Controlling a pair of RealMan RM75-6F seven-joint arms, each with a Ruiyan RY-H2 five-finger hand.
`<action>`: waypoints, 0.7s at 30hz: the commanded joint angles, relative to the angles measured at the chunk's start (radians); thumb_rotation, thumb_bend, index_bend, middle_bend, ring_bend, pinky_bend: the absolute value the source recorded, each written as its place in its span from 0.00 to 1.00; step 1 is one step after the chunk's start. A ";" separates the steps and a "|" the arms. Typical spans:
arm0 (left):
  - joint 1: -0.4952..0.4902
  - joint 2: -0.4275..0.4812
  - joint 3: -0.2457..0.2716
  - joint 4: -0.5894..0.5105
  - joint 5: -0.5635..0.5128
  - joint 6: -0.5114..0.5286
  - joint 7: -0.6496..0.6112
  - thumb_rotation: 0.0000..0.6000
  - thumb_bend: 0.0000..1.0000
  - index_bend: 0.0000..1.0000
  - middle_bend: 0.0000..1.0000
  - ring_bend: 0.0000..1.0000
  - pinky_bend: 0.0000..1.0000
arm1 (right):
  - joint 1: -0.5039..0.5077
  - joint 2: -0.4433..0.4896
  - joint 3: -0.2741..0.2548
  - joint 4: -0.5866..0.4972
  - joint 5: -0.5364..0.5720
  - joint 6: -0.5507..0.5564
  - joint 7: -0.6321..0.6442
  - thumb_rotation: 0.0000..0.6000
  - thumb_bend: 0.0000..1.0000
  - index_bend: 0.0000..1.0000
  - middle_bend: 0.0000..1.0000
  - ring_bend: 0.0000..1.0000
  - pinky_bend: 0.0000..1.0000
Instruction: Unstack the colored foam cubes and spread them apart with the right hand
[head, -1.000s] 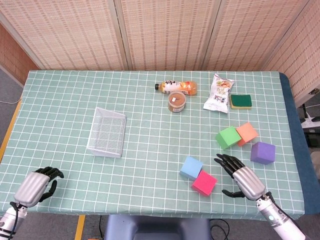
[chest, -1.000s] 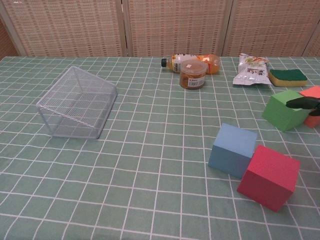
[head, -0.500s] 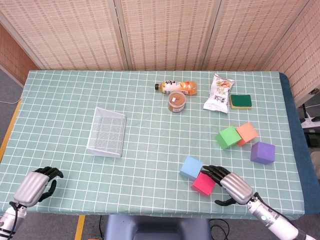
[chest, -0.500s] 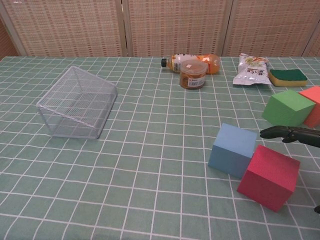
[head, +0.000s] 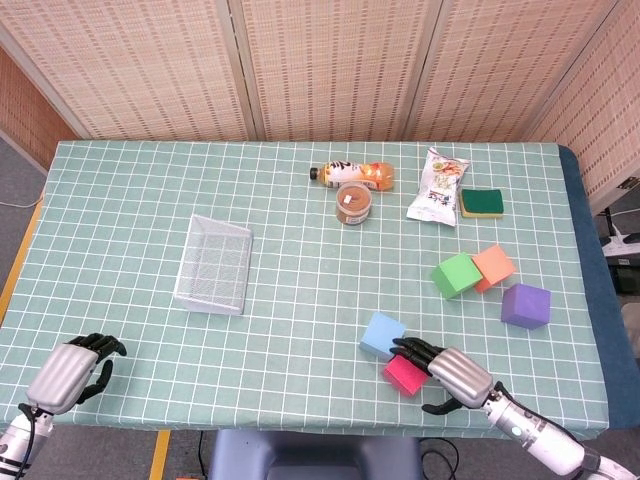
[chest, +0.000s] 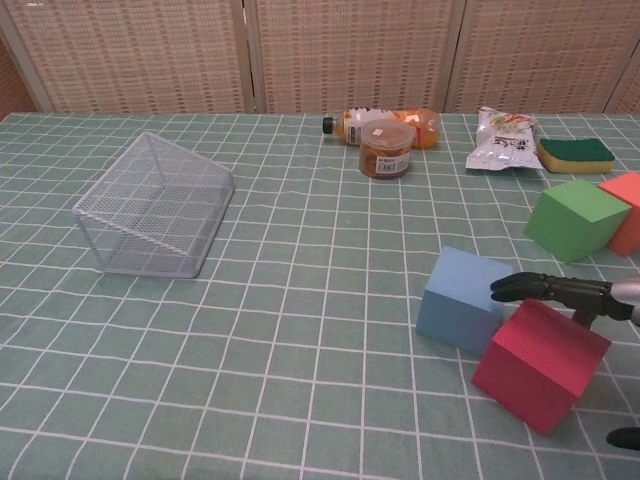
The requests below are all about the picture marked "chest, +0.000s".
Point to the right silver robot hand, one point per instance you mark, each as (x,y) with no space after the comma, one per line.
(565,292)

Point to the green foam cube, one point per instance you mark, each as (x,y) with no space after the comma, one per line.
(575,220)

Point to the red foam cube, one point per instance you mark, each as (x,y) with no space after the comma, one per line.
(540,370)

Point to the orange foam cube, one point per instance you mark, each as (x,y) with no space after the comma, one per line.
(625,220)

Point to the blue foam cube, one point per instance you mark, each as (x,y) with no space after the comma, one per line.
(455,310)

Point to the green and yellow sponge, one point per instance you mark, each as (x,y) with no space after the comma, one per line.
(575,155)

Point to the white snack bag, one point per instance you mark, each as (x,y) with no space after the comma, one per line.
(500,145)

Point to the clear jar with orange contents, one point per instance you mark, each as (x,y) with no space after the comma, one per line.
(386,150)

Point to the green checked tablecloth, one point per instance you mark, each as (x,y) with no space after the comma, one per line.
(300,325)

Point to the orange juice bottle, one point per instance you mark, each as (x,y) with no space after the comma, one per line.
(350,127)

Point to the bamboo folding screen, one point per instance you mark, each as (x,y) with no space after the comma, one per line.
(350,50)

